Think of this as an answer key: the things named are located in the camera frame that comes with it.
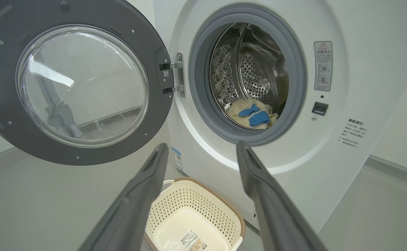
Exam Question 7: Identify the cream perforated laundry basket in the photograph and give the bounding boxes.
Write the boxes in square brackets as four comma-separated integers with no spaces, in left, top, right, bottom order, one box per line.
[144,177,246,251]

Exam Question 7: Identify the blue energy label sticker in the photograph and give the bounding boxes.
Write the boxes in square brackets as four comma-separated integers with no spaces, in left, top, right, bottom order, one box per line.
[171,146,183,171]

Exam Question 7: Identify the white barcode basket sticker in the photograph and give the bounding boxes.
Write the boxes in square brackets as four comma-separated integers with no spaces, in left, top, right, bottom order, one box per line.
[179,229,208,251]

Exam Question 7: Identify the white front-load washing machine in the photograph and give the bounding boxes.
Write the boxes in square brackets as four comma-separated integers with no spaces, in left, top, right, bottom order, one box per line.
[127,0,407,233]

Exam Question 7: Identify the stainless steel washing machine drum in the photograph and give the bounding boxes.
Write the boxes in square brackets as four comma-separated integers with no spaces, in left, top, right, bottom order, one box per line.
[209,22,289,130]

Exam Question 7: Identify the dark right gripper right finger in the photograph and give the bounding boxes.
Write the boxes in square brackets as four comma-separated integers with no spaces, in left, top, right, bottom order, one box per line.
[236,141,328,251]

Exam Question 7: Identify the grey warning sticker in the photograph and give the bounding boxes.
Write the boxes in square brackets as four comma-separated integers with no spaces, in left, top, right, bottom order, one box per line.
[314,41,333,92]

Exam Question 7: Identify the black door latch socket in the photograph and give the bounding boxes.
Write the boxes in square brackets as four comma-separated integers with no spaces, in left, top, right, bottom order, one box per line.
[311,101,329,116]

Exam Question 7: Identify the metal door hinge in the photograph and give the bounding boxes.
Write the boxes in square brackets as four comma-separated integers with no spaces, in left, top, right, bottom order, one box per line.
[160,52,186,99]

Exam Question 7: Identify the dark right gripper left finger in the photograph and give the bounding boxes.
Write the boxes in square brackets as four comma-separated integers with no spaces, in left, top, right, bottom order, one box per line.
[78,143,169,251]

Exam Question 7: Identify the cream garment with blue patch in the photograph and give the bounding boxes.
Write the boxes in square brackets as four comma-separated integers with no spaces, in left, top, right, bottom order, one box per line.
[224,98,263,121]
[240,108,279,130]

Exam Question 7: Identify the dark round glass washer door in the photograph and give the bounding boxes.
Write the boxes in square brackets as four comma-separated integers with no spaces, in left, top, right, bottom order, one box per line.
[0,0,174,166]

